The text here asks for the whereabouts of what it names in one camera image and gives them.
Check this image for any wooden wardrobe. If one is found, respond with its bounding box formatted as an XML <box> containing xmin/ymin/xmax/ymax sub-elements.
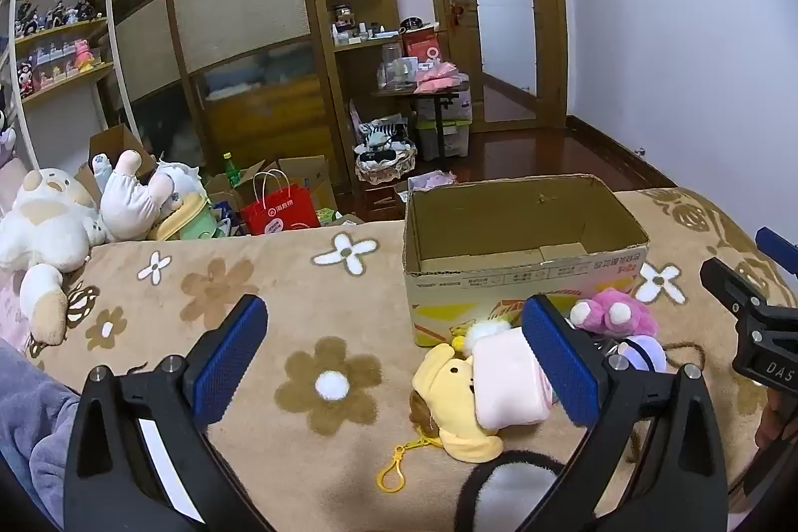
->
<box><xmin>81</xmin><ymin>0</ymin><xmax>406</xmax><ymax>196</ymax></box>

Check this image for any black and white plush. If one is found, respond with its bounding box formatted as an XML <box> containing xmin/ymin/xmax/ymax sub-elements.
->
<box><xmin>455</xmin><ymin>450</ymin><xmax>568</xmax><ymax>532</ymax></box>

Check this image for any open brown cardboard box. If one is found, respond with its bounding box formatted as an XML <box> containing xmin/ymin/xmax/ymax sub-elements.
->
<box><xmin>205</xmin><ymin>155</ymin><xmax>341</xmax><ymax>227</ymax></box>
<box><xmin>75</xmin><ymin>124</ymin><xmax>157</xmax><ymax>196</ymax></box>

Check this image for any lace trimmed basket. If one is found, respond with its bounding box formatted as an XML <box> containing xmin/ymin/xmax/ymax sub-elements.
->
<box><xmin>354</xmin><ymin>142</ymin><xmax>417</xmax><ymax>187</ymax></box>

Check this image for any brown floral blanket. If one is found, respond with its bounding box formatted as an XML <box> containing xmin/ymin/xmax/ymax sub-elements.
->
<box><xmin>0</xmin><ymin>186</ymin><xmax>798</xmax><ymax>532</ymax></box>

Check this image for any striped plush toy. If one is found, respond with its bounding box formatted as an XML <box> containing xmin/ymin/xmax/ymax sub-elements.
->
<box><xmin>360</xmin><ymin>114</ymin><xmax>412</xmax><ymax>153</ymax></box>

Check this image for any white shelf unit with figurines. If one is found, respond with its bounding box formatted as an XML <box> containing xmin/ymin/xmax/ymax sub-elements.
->
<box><xmin>0</xmin><ymin>0</ymin><xmax>141</xmax><ymax>172</ymax></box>

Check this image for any clear plastic storage bin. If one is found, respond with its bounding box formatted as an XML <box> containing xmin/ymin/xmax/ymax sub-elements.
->
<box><xmin>414</xmin><ymin>117</ymin><xmax>471</xmax><ymax>162</ymax></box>

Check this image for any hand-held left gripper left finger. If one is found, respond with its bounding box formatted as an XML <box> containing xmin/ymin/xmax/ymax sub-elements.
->
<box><xmin>62</xmin><ymin>294</ymin><xmax>275</xmax><ymax>532</ymax></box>

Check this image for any red paper bag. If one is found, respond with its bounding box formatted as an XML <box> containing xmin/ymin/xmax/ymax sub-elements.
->
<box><xmin>240</xmin><ymin>169</ymin><xmax>322</xmax><ymax>237</ymax></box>

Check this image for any magenta plush bear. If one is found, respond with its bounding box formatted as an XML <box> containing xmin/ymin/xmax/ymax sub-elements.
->
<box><xmin>570</xmin><ymin>288</ymin><xmax>660</xmax><ymax>339</ymax></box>

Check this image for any wooden door with glass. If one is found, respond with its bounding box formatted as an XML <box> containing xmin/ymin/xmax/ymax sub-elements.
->
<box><xmin>414</xmin><ymin>0</ymin><xmax>568</xmax><ymax>134</ymax></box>

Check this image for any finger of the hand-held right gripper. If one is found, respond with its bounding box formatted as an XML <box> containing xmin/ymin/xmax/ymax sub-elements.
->
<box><xmin>756</xmin><ymin>226</ymin><xmax>798</xmax><ymax>279</ymax></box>
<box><xmin>699</xmin><ymin>256</ymin><xmax>775</xmax><ymax>322</ymax></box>

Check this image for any yellow plush doll keychain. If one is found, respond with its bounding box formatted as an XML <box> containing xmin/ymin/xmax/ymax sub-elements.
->
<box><xmin>374</xmin><ymin>342</ymin><xmax>506</xmax><ymax>492</ymax></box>

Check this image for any red box with white ring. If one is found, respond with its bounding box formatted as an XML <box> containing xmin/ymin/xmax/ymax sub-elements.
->
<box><xmin>402</xmin><ymin>26</ymin><xmax>445</xmax><ymax>67</ymax></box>

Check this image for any pink cloth stack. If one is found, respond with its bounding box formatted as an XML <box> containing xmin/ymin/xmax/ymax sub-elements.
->
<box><xmin>413</xmin><ymin>61</ymin><xmax>471</xmax><ymax>93</ymax></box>

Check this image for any small dark side table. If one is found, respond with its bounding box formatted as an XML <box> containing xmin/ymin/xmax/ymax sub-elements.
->
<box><xmin>371</xmin><ymin>83</ymin><xmax>475</xmax><ymax>162</ymax></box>

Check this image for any person's leg in grey pants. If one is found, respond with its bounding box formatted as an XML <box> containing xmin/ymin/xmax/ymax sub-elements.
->
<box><xmin>0</xmin><ymin>339</ymin><xmax>82</xmax><ymax>530</ymax></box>

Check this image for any white plush doll green dress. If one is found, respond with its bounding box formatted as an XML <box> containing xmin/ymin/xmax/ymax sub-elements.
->
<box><xmin>90</xmin><ymin>149</ymin><xmax>219</xmax><ymax>243</ymax></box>

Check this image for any white fluffy chick plush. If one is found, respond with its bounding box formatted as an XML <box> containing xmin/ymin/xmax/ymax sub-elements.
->
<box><xmin>452</xmin><ymin>319</ymin><xmax>513</xmax><ymax>355</ymax></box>

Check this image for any pink soft plush block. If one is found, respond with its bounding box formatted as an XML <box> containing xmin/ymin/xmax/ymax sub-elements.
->
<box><xmin>470</xmin><ymin>328</ymin><xmax>556</xmax><ymax>427</ymax></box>

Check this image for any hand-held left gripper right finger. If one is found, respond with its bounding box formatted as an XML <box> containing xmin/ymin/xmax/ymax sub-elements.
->
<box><xmin>520</xmin><ymin>294</ymin><xmax>730</xmax><ymax>532</ymax></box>

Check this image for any large white plush dog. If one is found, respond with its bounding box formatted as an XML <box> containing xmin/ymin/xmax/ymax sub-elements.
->
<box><xmin>0</xmin><ymin>167</ymin><xmax>110</xmax><ymax>346</ymax></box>

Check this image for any printed cardboard box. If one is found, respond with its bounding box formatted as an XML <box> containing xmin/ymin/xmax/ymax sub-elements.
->
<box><xmin>402</xmin><ymin>174</ymin><xmax>650</xmax><ymax>349</ymax></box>

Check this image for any white-haired blindfolded plush doll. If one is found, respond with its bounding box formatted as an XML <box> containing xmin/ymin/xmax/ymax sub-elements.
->
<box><xmin>614</xmin><ymin>334</ymin><xmax>669</xmax><ymax>374</ymax></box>

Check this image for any pink plush figure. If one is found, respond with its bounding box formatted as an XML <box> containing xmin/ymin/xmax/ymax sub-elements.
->
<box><xmin>73</xmin><ymin>39</ymin><xmax>104</xmax><ymax>73</ymax></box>

